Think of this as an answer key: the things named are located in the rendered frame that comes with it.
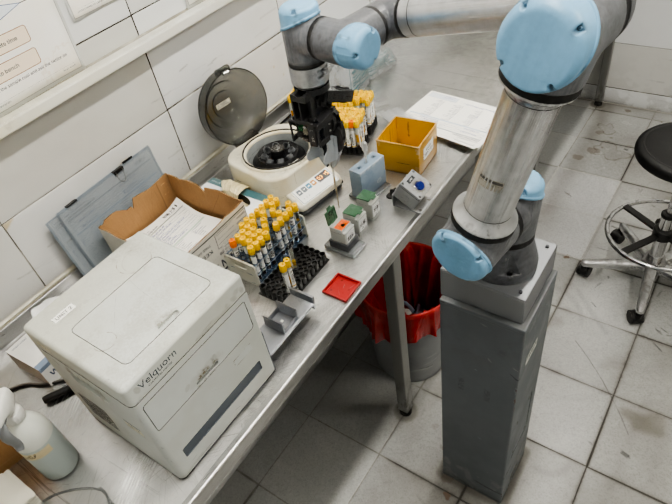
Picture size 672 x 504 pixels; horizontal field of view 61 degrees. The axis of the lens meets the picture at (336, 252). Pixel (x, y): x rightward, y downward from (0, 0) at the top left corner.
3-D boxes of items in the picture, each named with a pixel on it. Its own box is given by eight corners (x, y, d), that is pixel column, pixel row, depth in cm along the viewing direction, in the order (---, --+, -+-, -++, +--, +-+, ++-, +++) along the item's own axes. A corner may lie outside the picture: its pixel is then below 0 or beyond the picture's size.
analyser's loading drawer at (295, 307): (259, 375, 119) (253, 360, 115) (236, 362, 122) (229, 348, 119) (316, 307, 130) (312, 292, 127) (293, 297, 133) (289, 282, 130)
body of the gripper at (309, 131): (292, 144, 120) (280, 91, 112) (314, 122, 125) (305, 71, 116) (322, 151, 116) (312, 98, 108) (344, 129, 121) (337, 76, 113)
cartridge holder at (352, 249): (354, 259, 142) (352, 249, 140) (324, 248, 147) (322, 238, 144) (365, 245, 145) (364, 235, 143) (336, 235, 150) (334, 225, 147)
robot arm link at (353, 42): (393, 11, 99) (344, 2, 105) (352, 35, 93) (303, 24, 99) (395, 55, 104) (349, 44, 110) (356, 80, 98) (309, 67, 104)
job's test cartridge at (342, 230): (348, 251, 143) (344, 232, 139) (332, 245, 145) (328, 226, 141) (356, 240, 145) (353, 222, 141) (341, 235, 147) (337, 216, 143)
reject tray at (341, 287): (346, 303, 133) (345, 300, 132) (322, 293, 136) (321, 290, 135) (361, 283, 136) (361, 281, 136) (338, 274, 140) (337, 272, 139)
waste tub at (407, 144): (420, 177, 162) (418, 148, 155) (377, 168, 168) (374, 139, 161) (438, 151, 170) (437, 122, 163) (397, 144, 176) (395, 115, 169)
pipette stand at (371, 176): (368, 205, 157) (364, 176, 150) (349, 197, 161) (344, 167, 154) (390, 186, 161) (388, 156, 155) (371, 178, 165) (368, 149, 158)
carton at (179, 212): (194, 307, 138) (174, 263, 128) (118, 268, 152) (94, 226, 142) (259, 243, 152) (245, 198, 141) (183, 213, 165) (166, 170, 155)
